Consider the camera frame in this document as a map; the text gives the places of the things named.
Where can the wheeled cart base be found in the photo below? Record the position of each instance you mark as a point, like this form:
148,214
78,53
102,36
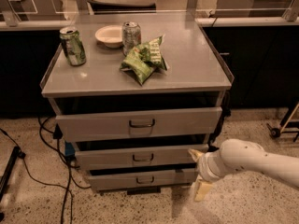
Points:
288,124

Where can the grey drawer cabinet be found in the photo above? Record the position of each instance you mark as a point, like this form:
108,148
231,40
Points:
196,78

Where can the silver soda can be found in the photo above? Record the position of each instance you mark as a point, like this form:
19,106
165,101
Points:
131,35

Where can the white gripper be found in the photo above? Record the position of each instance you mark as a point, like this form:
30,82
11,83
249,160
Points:
204,166

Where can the white bowl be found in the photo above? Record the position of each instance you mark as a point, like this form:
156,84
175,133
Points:
110,36

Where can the clear acrylic barrier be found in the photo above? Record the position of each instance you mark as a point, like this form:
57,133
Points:
43,14

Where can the green soda can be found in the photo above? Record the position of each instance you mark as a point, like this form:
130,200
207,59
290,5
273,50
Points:
72,46

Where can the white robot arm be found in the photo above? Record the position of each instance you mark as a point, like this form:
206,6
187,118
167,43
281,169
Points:
235,156

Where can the grey top drawer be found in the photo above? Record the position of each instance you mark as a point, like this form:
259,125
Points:
138,124

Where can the green chip bag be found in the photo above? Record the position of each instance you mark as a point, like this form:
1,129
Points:
144,59

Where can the black stand leg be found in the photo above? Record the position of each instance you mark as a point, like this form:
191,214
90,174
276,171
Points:
15,154

